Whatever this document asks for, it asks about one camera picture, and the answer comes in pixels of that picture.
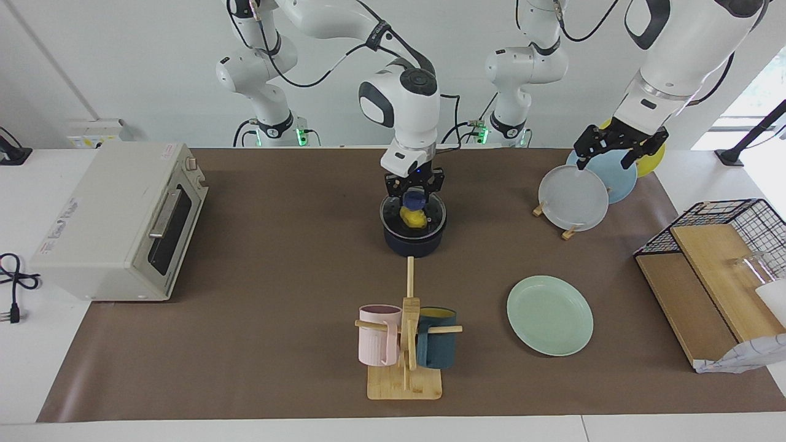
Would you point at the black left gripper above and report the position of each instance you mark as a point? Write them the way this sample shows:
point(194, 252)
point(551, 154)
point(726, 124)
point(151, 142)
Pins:
point(626, 134)

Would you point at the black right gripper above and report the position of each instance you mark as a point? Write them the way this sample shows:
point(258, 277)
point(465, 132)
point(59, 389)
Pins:
point(414, 182)

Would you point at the glass lid with blue knob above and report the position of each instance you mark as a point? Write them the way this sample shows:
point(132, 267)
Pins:
point(414, 199)

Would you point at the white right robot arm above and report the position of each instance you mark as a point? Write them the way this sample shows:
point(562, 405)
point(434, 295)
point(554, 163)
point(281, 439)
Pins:
point(405, 104)

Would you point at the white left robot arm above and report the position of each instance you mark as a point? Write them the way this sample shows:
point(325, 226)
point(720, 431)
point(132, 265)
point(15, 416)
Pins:
point(675, 43)

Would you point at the light blue plate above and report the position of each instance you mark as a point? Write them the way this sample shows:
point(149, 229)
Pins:
point(620, 181)

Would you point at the yellow plate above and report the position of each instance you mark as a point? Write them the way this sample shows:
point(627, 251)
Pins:
point(651, 164)

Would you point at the grey plate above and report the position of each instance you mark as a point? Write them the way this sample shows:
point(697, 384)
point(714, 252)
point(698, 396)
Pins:
point(571, 199)

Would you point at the wooden plate rack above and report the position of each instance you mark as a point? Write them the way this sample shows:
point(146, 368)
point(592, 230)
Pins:
point(568, 234)

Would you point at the light green plate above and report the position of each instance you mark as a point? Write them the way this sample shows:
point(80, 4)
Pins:
point(549, 316)

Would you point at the dark blue saucepan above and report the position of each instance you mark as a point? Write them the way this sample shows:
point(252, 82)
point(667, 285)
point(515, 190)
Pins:
point(414, 245)

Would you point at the pink ribbed mug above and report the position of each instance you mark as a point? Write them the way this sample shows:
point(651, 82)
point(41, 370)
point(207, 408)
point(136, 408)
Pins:
point(377, 341)

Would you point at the dark teal mug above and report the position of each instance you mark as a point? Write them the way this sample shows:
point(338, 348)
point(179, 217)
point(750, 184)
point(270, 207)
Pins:
point(437, 347)

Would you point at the wooden boards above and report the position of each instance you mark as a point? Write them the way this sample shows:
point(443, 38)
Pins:
point(688, 301)

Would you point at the clear glass cup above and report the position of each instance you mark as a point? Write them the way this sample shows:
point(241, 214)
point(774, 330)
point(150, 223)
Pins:
point(749, 267)

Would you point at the wooden mug tree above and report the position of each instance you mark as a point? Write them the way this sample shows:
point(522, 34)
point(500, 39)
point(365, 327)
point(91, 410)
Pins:
point(405, 383)

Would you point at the brown table mat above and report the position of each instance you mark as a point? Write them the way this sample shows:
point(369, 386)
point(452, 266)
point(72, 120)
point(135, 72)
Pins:
point(295, 344)

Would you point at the white container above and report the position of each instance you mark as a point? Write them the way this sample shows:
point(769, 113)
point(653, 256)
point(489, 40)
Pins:
point(775, 304)

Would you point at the white printed paper sheet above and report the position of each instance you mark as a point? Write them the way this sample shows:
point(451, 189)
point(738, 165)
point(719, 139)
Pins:
point(749, 356)

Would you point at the cream toaster oven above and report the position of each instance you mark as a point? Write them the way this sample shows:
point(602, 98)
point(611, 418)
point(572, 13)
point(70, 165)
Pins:
point(104, 227)

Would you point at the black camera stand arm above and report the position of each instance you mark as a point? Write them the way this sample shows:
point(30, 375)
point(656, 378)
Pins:
point(752, 135)

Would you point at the white wall socket box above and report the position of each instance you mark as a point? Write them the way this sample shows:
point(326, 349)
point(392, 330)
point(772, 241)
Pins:
point(92, 132)

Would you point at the black table clamp mount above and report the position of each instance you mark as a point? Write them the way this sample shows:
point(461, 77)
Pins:
point(12, 153)

